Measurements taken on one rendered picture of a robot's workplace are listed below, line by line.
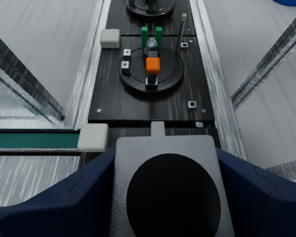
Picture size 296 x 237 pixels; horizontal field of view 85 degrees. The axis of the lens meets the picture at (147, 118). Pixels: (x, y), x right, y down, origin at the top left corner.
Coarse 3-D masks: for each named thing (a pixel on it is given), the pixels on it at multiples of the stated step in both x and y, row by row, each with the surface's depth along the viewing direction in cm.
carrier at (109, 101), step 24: (120, 48) 39; (144, 48) 31; (168, 48) 36; (192, 48) 39; (96, 72) 35; (120, 72) 33; (144, 72) 33; (168, 72) 33; (192, 72) 35; (96, 96) 32; (120, 96) 32; (144, 96) 32; (168, 96) 32; (192, 96) 32; (96, 120) 30; (120, 120) 30; (144, 120) 30; (168, 120) 30; (192, 120) 30
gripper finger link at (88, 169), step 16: (96, 160) 7; (112, 160) 7; (80, 176) 6; (96, 176) 6; (112, 176) 7; (48, 192) 5; (64, 192) 5; (80, 192) 5; (96, 192) 6; (0, 208) 3; (16, 208) 3; (32, 208) 3; (48, 208) 3; (64, 208) 4; (80, 208) 5; (96, 208) 6; (0, 224) 2; (16, 224) 3; (32, 224) 3; (48, 224) 3; (64, 224) 4; (80, 224) 5; (96, 224) 6
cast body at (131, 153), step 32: (160, 128) 12; (128, 160) 7; (160, 160) 6; (192, 160) 6; (128, 192) 5; (160, 192) 5; (192, 192) 5; (224, 192) 6; (128, 224) 6; (160, 224) 5; (192, 224) 5; (224, 224) 6
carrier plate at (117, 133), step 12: (120, 132) 29; (132, 132) 29; (144, 132) 29; (168, 132) 29; (180, 132) 29; (192, 132) 29; (204, 132) 29; (216, 132) 29; (108, 144) 28; (216, 144) 28; (84, 156) 27; (96, 156) 27
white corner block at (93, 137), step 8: (88, 128) 27; (96, 128) 27; (104, 128) 27; (80, 136) 26; (88, 136) 26; (96, 136) 26; (104, 136) 26; (80, 144) 26; (88, 144) 26; (96, 144) 26; (104, 144) 26
